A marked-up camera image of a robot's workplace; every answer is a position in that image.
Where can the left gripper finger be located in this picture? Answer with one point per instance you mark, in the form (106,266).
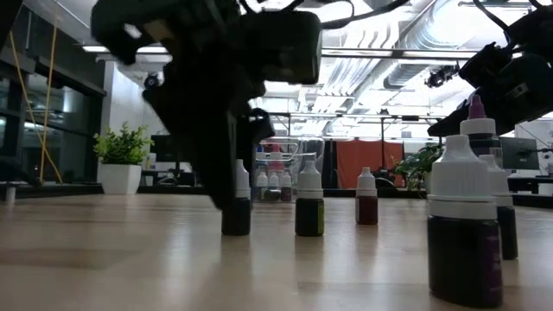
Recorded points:
(211,173)
(257,127)

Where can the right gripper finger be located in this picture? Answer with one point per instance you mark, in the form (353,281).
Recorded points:
(449,124)

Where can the small dark dropper bottle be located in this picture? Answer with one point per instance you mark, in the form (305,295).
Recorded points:
(243,216)
(261,179)
(464,259)
(273,180)

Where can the small grape purple dropper bottle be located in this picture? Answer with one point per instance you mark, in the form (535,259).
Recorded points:
(286,194)

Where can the small green label dropper bottle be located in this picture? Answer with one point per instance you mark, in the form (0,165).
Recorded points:
(309,216)

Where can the small orange label dropper bottle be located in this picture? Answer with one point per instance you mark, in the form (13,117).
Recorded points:
(366,211)

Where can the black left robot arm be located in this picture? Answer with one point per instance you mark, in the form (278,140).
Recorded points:
(112,26)

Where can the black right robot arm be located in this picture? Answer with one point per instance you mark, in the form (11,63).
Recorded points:
(535,19)

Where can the purple tipped food coloring bottle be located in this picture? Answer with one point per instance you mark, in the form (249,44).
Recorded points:
(477,126)

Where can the black ceiling spotlight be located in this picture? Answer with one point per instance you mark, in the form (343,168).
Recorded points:
(151,80)
(438,77)

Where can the leafy green plant white pot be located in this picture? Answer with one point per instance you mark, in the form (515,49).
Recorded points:
(417,168)

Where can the clear plastic bin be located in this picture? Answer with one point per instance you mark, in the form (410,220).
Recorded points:
(311,147)

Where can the overhead light bar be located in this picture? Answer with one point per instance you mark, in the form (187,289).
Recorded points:
(389,53)

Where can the small green plant white pot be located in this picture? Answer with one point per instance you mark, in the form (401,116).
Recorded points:
(121,147)

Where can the orange partition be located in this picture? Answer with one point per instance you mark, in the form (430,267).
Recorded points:
(358,164)

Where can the small red label dropper bottle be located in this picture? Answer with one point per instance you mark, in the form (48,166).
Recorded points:
(507,233)

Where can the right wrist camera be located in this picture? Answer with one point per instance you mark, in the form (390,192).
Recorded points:
(520,88)

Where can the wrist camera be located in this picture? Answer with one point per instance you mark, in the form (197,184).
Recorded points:
(281,47)
(520,88)

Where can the background black metal frame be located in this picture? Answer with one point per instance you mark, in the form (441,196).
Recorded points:
(389,116)

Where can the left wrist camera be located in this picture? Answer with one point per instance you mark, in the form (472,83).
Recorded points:
(281,47)

